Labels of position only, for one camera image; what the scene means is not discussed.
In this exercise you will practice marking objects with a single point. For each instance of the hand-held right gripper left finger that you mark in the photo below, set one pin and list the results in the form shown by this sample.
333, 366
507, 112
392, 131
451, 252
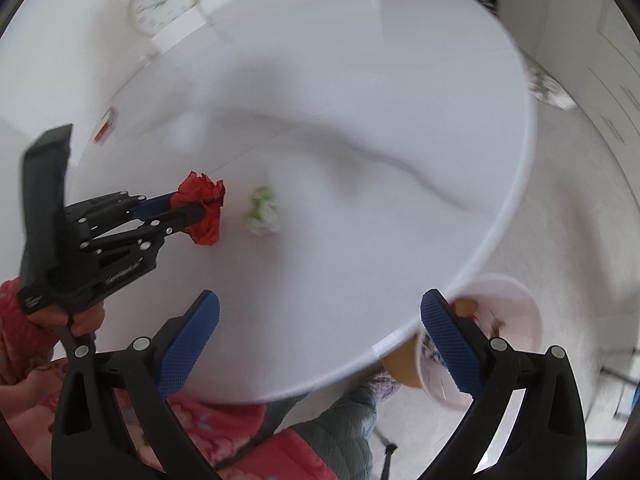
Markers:
192, 340

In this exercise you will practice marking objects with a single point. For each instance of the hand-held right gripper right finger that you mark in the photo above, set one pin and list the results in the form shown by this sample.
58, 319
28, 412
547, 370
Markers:
450, 340

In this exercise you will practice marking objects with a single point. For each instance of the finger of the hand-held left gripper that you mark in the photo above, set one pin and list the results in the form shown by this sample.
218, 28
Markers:
185, 214
155, 204

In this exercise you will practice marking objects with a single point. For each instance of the red paper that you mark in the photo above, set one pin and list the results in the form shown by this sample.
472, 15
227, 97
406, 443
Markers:
205, 192

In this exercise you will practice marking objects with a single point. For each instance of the white waste bin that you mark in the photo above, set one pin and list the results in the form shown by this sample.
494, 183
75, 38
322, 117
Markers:
515, 310

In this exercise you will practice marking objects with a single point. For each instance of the person's left hand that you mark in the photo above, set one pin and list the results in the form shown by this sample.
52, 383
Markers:
85, 321

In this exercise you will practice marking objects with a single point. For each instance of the crumpled green and white paper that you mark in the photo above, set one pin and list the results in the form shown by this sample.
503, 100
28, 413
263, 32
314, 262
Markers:
262, 210

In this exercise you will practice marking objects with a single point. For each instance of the purple slipper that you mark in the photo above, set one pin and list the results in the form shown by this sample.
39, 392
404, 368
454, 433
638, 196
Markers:
382, 387

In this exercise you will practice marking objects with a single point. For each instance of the person's pink floral jacket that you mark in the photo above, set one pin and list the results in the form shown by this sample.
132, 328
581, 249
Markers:
215, 430

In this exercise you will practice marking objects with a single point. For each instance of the small red and white tag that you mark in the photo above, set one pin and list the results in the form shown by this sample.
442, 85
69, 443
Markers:
105, 125

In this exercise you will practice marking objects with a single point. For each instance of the person's grey quilted trousers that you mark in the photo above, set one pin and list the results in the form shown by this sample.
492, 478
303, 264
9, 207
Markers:
335, 435

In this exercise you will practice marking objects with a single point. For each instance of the white label strip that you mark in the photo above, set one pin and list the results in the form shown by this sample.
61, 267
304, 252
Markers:
177, 30

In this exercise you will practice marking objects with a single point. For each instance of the round wall clock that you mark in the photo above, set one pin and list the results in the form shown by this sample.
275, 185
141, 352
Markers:
162, 2

